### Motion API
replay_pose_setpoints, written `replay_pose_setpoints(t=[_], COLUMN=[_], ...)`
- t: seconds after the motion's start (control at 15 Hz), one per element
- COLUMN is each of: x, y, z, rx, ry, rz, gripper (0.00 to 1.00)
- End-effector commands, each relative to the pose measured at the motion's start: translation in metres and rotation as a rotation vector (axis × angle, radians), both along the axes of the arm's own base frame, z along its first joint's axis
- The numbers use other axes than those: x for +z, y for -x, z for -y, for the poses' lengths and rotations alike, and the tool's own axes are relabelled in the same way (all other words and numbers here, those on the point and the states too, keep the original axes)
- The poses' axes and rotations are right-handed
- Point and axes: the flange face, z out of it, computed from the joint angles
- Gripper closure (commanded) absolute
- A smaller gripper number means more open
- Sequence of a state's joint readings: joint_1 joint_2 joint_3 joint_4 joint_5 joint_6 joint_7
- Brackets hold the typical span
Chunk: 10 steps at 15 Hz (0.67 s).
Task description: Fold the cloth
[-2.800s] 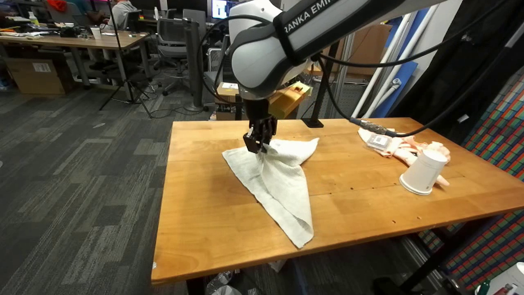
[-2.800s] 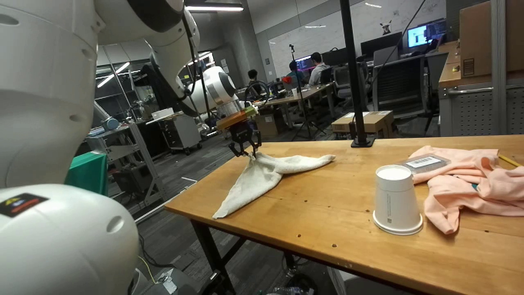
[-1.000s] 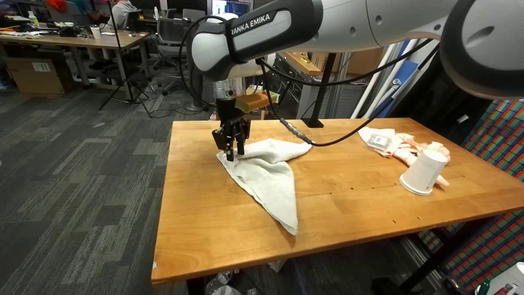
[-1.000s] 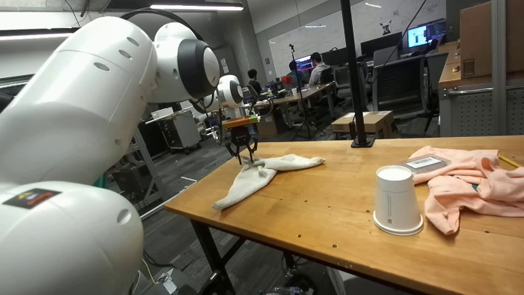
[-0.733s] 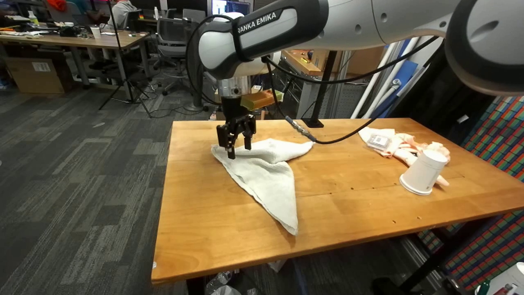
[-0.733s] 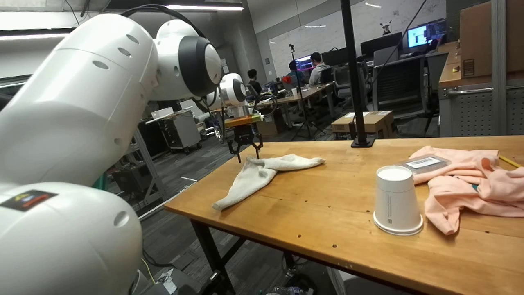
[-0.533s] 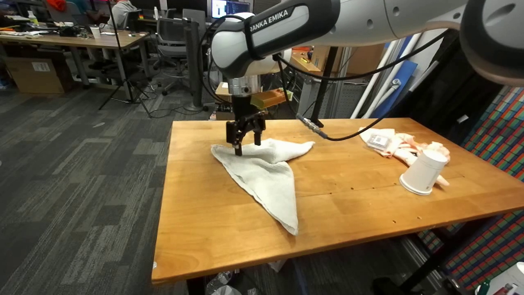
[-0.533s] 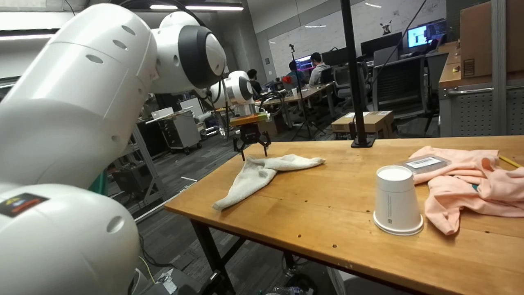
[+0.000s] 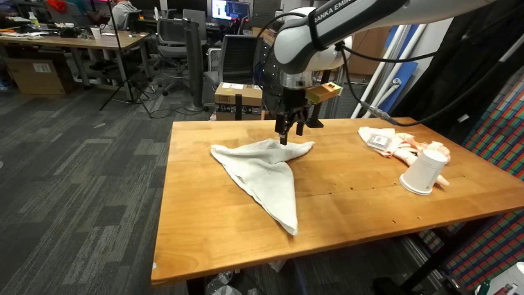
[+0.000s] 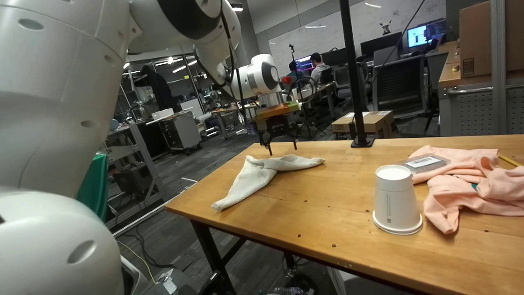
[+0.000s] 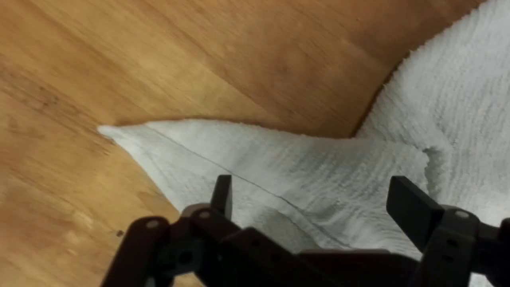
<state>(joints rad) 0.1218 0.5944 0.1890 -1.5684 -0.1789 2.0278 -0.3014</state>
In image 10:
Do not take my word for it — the white paper cup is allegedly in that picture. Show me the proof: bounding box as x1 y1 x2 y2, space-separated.
372 162 426 237

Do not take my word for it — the green bin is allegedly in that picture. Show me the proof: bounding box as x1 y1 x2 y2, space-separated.
76 151 112 219

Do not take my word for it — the grey metal rack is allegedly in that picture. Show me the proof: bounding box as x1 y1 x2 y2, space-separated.
105 116 166 219

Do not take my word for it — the wooden office desk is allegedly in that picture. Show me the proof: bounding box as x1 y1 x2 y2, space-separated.
284 80 338 132

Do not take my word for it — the white cloth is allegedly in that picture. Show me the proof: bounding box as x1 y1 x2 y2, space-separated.
212 152 327 213

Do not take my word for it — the black table frame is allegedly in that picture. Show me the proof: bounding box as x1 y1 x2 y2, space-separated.
187 218 308 295

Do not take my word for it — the tan wrist camera mount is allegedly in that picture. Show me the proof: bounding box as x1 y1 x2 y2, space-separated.
253 101 304 124

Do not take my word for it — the grey drawer cabinet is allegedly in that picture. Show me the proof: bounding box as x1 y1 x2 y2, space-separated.
438 39 524 137

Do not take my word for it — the black camera pole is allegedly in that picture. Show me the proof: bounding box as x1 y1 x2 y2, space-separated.
340 0 377 149

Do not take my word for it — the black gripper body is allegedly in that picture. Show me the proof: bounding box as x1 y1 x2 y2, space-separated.
261 111 302 136

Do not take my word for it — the seated person light shirt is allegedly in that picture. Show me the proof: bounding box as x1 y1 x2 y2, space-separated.
308 51 333 88

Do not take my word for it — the large cardboard box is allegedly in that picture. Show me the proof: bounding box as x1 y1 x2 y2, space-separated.
458 0 524 78

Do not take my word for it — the grey metal upright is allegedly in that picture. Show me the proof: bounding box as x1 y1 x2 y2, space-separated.
489 0 510 136

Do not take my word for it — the lit computer monitor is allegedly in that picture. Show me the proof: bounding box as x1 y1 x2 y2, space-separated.
402 19 449 54

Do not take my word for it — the white garment label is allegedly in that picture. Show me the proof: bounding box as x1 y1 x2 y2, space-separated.
403 154 451 170

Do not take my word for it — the pink garment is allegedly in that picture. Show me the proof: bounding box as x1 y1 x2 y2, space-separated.
407 142 524 236

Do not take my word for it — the white cart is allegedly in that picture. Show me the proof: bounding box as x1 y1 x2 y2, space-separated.
163 111 204 154

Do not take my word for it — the yellow pencil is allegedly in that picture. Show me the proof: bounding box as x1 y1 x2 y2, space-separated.
497 154 521 169

